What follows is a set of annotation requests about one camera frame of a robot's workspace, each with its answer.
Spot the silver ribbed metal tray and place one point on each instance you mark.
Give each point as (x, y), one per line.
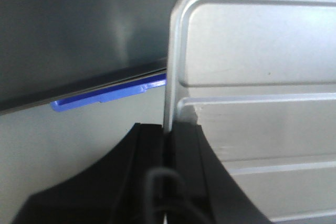
(258, 76)

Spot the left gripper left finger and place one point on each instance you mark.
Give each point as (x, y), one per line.
(109, 191)

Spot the blue bin below left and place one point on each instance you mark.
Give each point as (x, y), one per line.
(112, 93)

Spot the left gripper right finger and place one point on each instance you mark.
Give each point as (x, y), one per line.
(209, 185)

